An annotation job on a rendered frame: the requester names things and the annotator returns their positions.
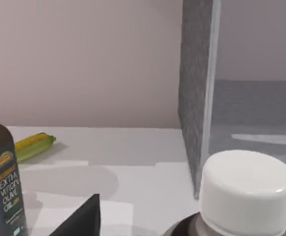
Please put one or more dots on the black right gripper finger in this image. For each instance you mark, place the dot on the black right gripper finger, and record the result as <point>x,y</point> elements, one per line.
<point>86,218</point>

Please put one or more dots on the yellow and green corn cob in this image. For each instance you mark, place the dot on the yellow and green corn cob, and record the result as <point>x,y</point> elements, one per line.
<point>32,147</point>

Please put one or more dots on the grey cabinet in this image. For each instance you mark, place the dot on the grey cabinet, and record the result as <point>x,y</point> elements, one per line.
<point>231,118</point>

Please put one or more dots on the dark olive oil bottle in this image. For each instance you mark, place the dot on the dark olive oil bottle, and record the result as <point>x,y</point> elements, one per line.
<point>0,172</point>

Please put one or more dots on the dark bottle with white cap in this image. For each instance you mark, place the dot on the dark bottle with white cap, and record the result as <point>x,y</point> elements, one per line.
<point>246,191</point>

